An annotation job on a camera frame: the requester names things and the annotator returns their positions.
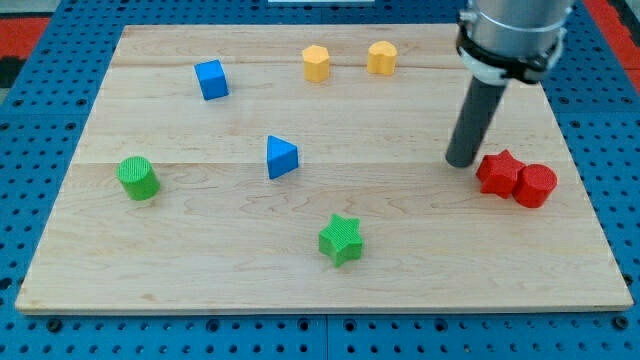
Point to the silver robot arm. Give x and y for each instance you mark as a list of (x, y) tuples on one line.
[(500, 40)]

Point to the light wooden board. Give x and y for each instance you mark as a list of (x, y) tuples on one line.
[(221, 237)]

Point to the yellow heart block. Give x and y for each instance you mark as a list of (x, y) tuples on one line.
[(382, 56)]

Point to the red star block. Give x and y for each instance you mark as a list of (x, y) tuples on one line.
[(498, 173)]

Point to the yellow hexagon block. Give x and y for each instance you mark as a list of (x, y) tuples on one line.
[(316, 63)]

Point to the green cylinder block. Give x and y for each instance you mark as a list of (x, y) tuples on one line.
[(137, 178)]

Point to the green star block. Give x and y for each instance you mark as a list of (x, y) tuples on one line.
[(341, 240)]

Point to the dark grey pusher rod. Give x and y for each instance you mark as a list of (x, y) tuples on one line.
[(480, 104)]

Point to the blue cube block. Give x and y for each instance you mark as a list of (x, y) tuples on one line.
[(212, 79)]

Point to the red cylinder block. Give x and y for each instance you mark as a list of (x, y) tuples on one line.
[(535, 184)]

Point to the blue triangle block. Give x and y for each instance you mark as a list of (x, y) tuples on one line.
[(282, 157)]

